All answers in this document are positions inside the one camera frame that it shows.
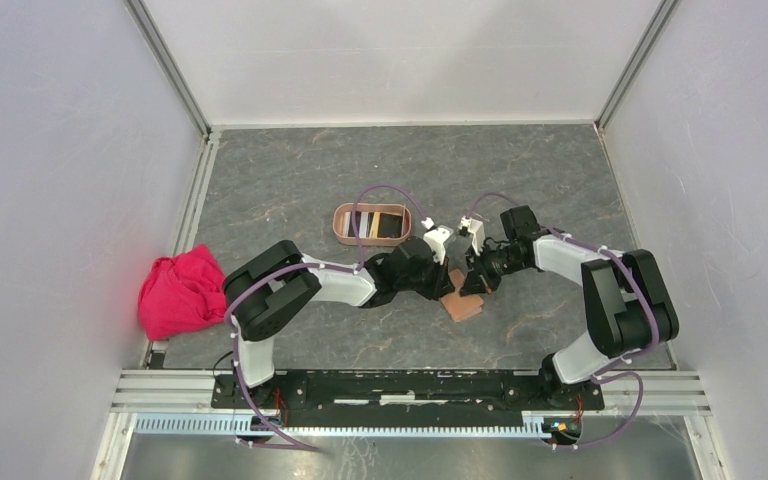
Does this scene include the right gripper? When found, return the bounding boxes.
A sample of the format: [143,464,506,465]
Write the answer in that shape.
[460,240,528,296]

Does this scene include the tan leather card holder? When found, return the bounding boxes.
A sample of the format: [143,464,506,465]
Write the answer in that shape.
[440,269,484,323]

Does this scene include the pink oval tray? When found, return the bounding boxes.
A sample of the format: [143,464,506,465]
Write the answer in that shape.
[332,203,412,247]

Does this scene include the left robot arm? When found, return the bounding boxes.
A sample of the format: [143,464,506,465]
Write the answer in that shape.
[222,236,456,408]

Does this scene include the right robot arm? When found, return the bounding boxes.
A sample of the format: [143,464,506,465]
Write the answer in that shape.
[458,206,680,408]

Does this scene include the silver credit card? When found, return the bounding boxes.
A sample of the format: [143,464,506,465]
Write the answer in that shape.
[358,212,374,238]

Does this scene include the red crumpled cloth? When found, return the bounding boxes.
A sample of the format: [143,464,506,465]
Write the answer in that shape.
[137,244,226,342]

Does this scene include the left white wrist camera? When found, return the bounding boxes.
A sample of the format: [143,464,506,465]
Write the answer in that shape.
[421,217,455,265]

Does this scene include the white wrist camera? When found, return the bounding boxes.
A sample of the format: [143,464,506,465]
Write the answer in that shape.
[458,216,486,256]
[421,217,455,265]

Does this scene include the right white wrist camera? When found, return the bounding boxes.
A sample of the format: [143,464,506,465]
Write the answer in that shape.
[458,216,486,256]

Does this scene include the white toothed cable duct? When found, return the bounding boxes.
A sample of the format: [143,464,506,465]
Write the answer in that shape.
[134,413,550,440]

